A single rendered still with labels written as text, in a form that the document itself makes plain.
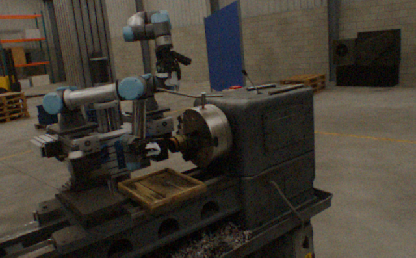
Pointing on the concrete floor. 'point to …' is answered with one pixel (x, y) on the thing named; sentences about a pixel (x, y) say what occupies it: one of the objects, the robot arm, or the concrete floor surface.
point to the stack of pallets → (12, 106)
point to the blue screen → (225, 47)
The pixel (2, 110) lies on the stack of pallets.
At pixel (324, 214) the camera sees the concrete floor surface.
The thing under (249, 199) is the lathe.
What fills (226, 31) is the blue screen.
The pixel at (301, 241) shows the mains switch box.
